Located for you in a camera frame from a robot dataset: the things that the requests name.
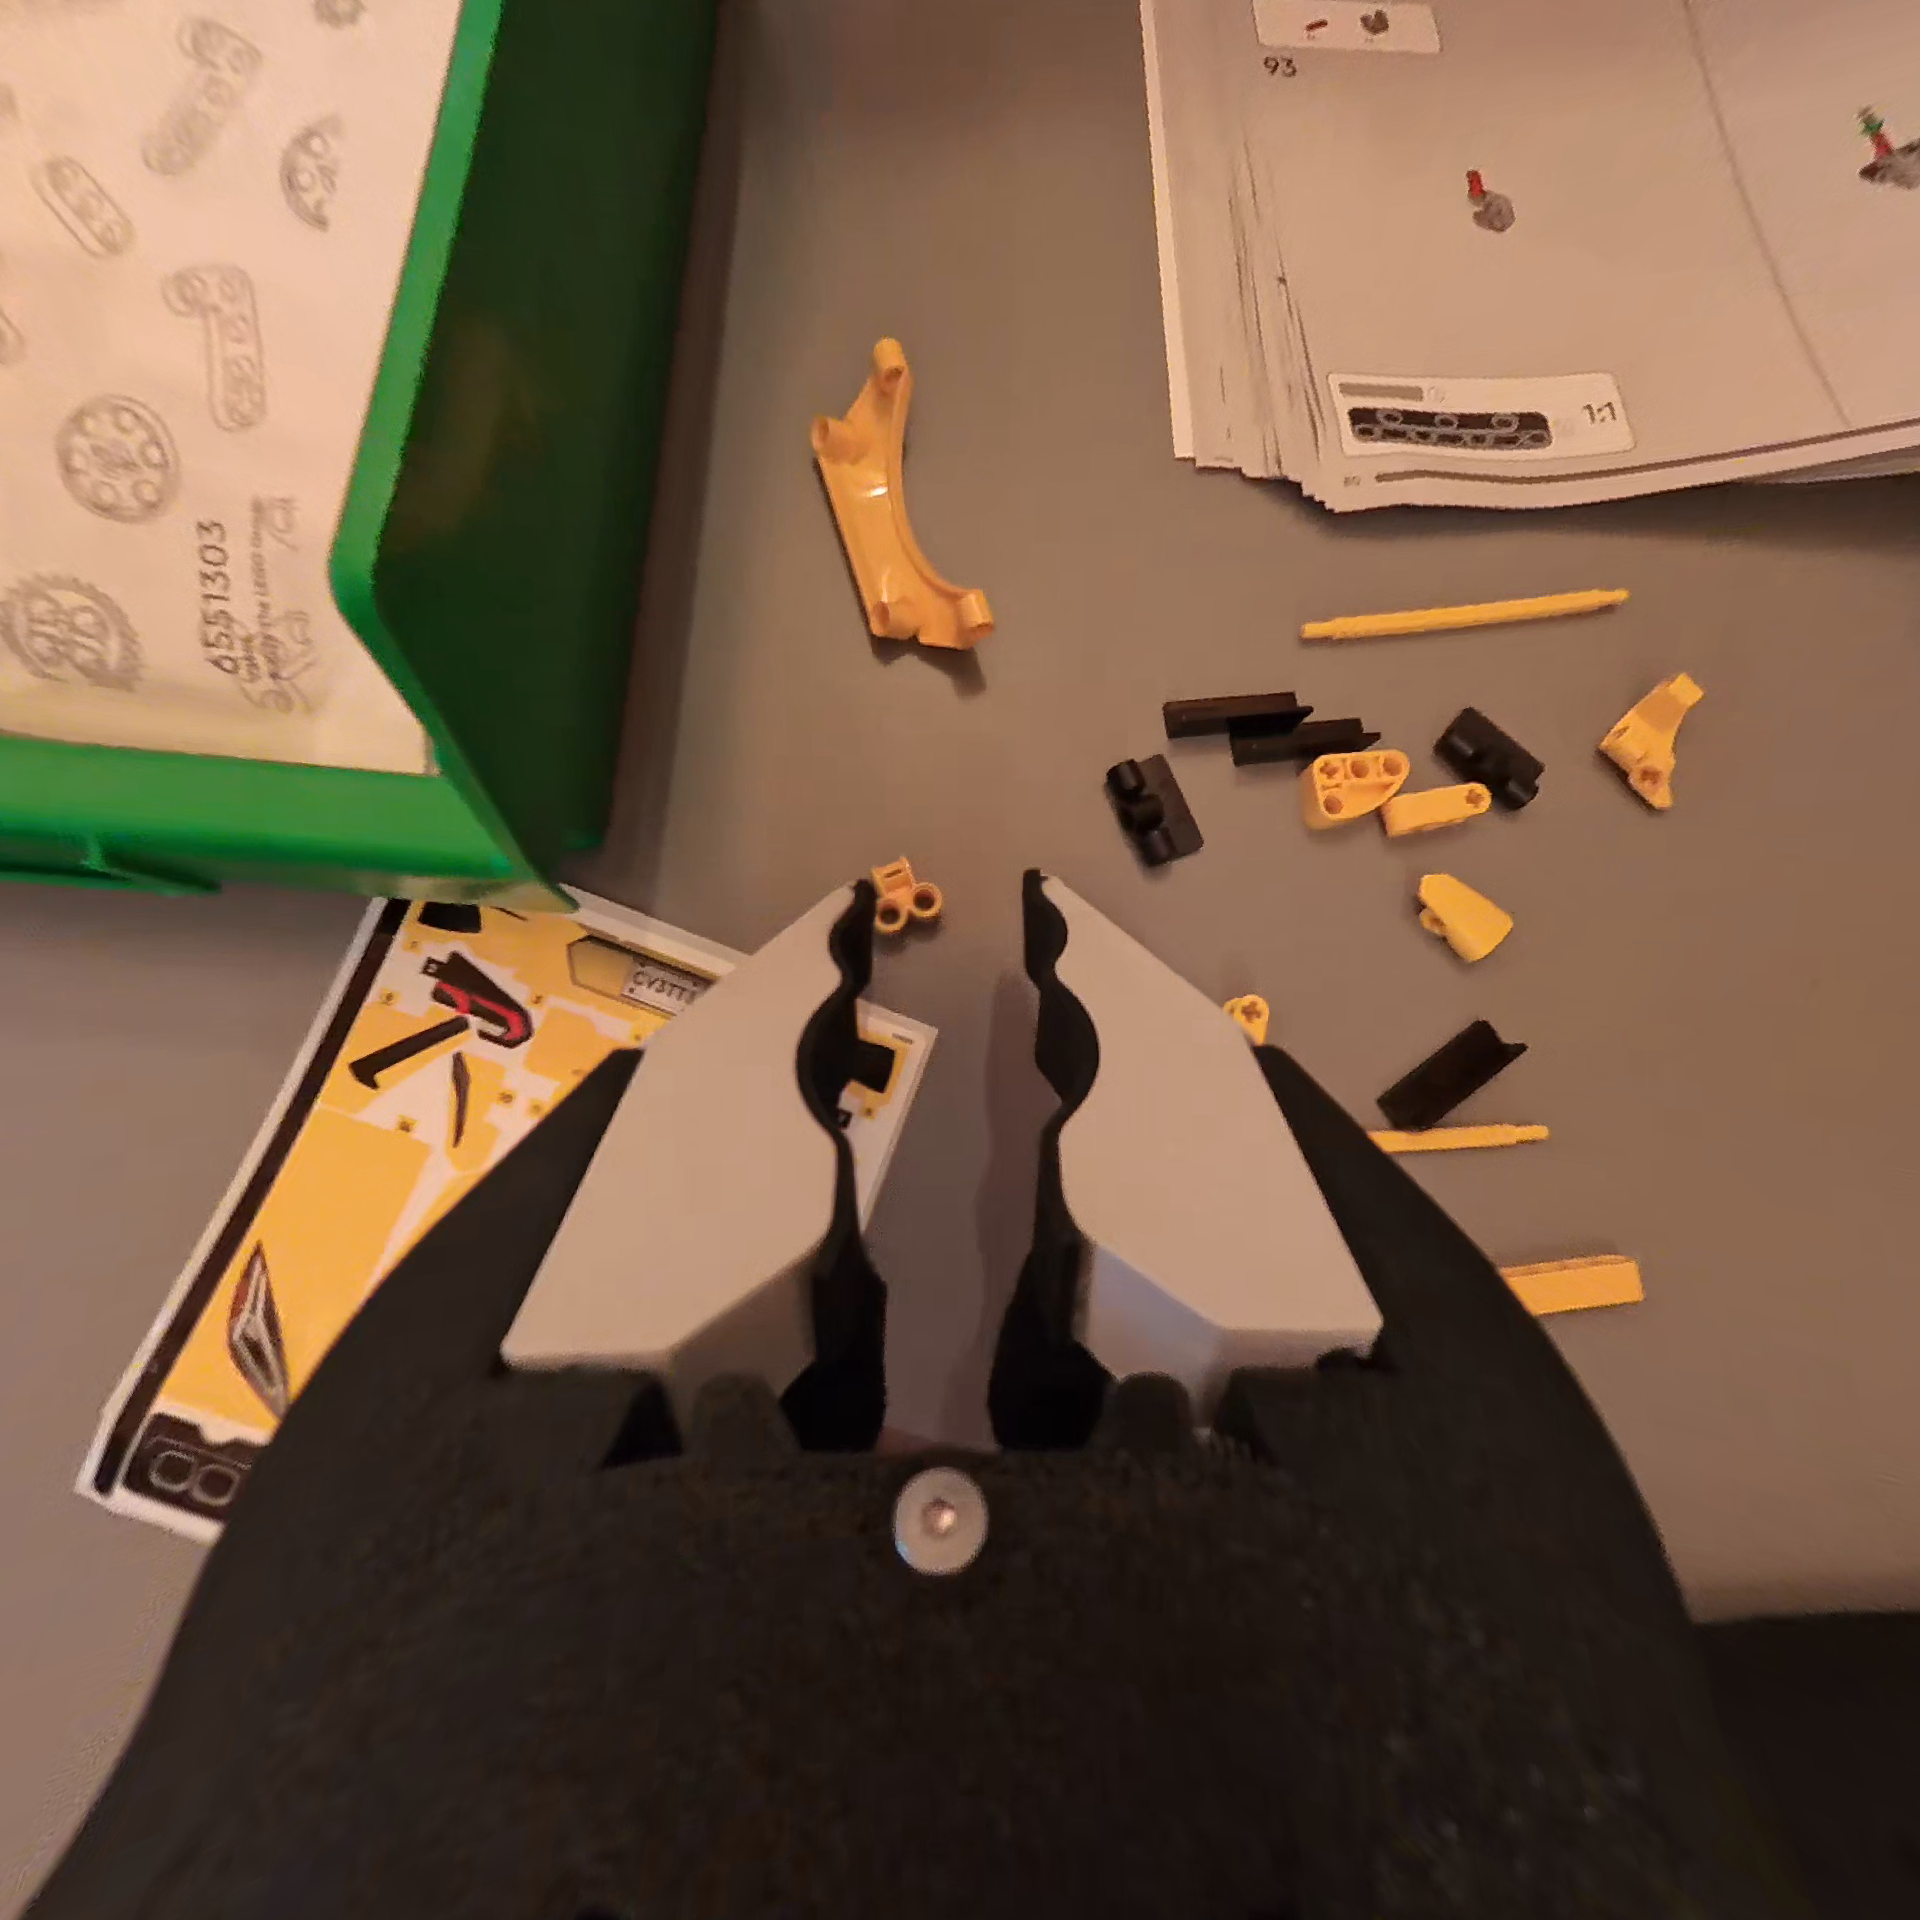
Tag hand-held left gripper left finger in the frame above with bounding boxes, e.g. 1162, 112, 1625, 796
500, 882, 887, 1401

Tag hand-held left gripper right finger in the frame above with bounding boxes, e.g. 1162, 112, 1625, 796
1021, 868, 1385, 1384

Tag grey desk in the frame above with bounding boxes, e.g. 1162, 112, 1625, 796
0, 0, 1920, 1920

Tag colourful printed leaflet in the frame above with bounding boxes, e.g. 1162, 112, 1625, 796
73, 888, 940, 1544

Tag scattered yellow black bricks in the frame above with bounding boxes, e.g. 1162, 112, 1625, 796
812, 338, 1709, 1323

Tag green storage bin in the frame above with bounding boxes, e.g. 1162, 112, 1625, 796
0, 0, 721, 900

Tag closed instruction booklet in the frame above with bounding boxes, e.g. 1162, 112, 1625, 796
1142, 0, 1920, 516

